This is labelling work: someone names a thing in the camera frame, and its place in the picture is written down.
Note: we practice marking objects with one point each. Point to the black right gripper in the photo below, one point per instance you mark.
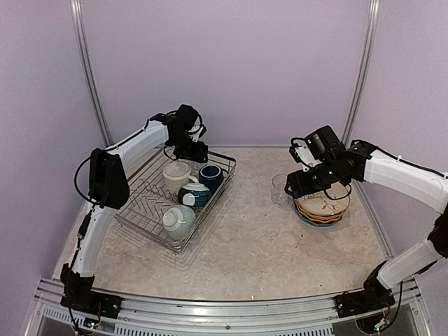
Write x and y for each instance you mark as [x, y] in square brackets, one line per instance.
[299, 187]

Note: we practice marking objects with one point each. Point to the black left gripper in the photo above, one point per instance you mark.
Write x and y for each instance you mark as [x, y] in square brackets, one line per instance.
[199, 155]

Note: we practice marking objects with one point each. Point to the cream bird pattern plate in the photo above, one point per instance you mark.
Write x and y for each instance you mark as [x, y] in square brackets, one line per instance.
[337, 194]

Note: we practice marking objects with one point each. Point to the yellow dotted plate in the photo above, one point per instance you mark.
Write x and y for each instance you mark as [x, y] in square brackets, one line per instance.
[321, 207]
[315, 220]

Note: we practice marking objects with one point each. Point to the clear glass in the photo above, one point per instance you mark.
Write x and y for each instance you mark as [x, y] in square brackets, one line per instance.
[278, 195]

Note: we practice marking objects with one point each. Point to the blue dotted plate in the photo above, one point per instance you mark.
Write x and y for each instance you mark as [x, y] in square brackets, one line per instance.
[308, 224]

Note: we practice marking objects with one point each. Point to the navy white bowl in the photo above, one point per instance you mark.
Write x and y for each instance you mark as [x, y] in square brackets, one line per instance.
[194, 195]

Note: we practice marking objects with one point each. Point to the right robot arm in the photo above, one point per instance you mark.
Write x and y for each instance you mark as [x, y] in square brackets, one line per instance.
[325, 160]

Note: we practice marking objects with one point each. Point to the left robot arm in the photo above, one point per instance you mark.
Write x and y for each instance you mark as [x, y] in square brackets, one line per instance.
[108, 188]

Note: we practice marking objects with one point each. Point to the white ceramic mug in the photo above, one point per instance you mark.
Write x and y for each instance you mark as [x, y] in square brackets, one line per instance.
[176, 174]

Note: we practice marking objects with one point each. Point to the dark blue mug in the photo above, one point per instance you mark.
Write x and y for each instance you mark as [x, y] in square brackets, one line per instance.
[211, 176]

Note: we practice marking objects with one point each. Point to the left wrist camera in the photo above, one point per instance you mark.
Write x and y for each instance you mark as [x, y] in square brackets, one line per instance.
[197, 132]

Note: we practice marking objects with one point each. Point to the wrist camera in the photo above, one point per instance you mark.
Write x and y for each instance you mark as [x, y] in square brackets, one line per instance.
[197, 132]
[301, 154]

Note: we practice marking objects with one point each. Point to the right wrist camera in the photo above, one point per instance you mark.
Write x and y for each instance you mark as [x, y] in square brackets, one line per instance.
[301, 154]

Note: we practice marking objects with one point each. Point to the wire dish rack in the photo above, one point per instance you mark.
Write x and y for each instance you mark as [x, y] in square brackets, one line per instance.
[154, 212]

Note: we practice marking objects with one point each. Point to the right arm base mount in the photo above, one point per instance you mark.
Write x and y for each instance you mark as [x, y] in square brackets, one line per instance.
[372, 297]

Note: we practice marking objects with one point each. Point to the left aluminium frame post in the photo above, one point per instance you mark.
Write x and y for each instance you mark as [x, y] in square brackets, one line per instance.
[86, 65]

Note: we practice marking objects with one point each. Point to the aluminium frame post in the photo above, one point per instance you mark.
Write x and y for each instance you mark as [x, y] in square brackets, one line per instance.
[368, 45]
[86, 65]

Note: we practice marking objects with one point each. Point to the aluminium front rail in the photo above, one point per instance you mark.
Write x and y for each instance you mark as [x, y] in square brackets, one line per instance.
[146, 315]

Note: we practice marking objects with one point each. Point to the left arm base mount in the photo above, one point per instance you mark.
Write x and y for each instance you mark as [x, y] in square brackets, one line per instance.
[79, 295]

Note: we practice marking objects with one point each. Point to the right aluminium frame post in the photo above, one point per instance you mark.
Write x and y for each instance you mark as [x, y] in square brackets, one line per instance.
[368, 45]

